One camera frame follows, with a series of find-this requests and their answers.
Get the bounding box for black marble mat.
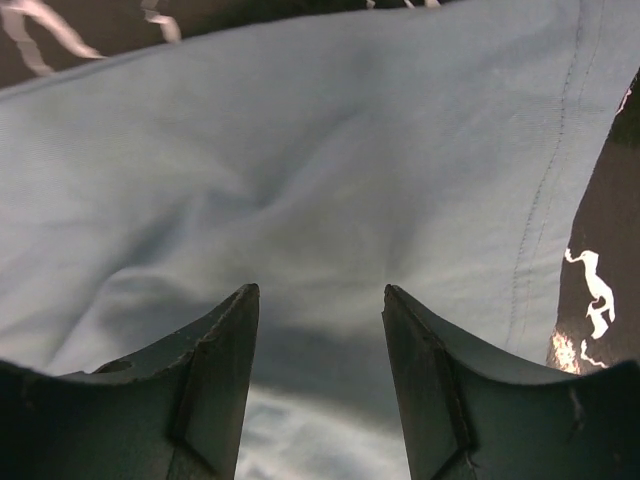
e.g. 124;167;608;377
1;1;639;374

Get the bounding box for grey-blue t shirt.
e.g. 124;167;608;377
1;1;639;479

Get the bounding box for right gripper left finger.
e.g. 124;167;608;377
1;284;260;479

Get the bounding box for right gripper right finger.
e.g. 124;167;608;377
382;285;639;479

